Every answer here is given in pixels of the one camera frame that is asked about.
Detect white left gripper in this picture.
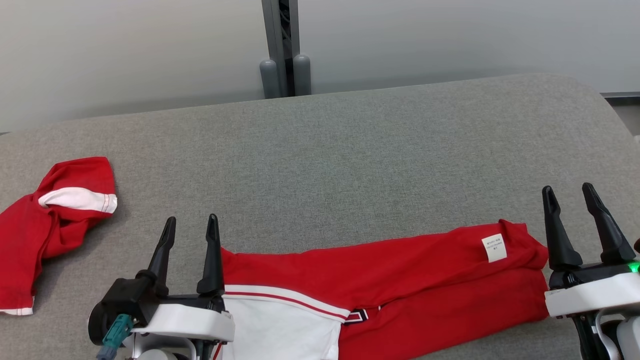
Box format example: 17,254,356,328
145,214,236,344

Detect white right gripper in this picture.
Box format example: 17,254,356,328
542,182,640,319

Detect red shorts with white stripes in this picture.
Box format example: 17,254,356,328
0,156,119,317

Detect red basketball jersey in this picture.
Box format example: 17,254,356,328
212,219,551,360

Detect black cable with teal plug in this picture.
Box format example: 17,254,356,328
96,314,135,360

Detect grey cylindrical post foot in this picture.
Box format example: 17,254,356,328
259,59,281,100
292,54,312,97

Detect grey metal partition post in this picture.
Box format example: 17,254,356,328
261,0,301,99

